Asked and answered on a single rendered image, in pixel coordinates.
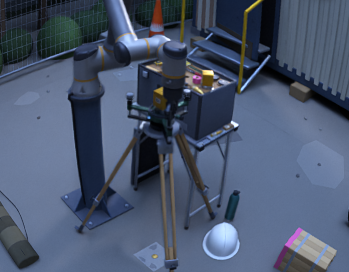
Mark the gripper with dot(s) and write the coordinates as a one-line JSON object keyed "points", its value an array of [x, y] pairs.
{"points": [[173, 96]]}

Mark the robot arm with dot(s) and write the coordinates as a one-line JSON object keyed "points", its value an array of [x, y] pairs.
{"points": [[86, 71]]}

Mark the yellow prism carrier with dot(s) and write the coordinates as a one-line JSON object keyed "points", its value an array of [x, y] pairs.
{"points": [[160, 98]]}

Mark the green tribrach body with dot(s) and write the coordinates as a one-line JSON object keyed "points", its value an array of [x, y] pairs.
{"points": [[156, 116]]}

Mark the yellow spirit level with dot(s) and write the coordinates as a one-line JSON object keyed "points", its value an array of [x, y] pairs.
{"points": [[215, 133]]}

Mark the grey-capped footscrew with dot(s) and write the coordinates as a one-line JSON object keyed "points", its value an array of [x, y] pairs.
{"points": [[129, 98], [187, 94]]}

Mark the yellow curved part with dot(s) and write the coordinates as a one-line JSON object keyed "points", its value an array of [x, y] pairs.
{"points": [[197, 89]]}

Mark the pink round part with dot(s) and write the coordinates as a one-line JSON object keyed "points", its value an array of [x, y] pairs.
{"points": [[197, 79]]}

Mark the dark equipment case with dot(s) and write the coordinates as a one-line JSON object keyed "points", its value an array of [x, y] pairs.
{"points": [[209, 106]]}

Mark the yellow box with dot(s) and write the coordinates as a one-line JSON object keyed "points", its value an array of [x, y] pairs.
{"points": [[208, 78]]}

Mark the grey folding table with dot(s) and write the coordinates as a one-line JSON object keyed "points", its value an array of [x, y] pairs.
{"points": [[223, 140]]}

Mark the dark metal stairs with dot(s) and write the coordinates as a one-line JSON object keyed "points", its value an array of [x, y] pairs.
{"points": [[226, 50]]}

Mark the yellow handrail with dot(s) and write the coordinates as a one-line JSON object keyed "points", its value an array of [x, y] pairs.
{"points": [[183, 20], [243, 46]]}

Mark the orange traffic cone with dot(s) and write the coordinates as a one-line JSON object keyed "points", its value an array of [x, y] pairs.
{"points": [[157, 19]]}

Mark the wooden tripod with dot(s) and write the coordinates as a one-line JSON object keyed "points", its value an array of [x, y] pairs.
{"points": [[166, 186]]}

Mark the green bottle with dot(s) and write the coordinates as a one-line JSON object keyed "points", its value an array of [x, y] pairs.
{"points": [[232, 206]]}

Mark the tan wooden block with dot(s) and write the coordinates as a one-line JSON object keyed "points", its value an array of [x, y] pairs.
{"points": [[301, 91]]}

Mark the blue white site cabin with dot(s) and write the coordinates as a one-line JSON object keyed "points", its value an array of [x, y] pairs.
{"points": [[313, 43]]}

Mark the white hard hat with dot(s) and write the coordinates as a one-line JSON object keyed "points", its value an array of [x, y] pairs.
{"points": [[221, 243]]}

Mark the grey survey mark plate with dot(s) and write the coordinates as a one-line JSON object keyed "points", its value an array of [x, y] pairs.
{"points": [[153, 256]]}

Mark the wooden stake bundle pink ends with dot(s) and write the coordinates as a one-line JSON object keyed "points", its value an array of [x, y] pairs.
{"points": [[306, 251]]}

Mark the olive striped rolled bundle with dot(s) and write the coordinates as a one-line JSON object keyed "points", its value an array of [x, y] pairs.
{"points": [[11, 233]]}

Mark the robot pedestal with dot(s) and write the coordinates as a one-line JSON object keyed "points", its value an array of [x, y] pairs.
{"points": [[89, 143]]}

